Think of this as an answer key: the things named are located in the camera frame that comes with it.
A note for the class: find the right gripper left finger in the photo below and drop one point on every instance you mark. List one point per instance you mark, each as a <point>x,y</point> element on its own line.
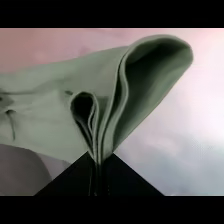
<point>71,181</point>

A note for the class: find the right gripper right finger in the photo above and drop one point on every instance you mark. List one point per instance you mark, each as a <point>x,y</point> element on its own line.
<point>130,180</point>

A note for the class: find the pale green shirt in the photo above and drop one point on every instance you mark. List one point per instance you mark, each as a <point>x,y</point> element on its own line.
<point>60,100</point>

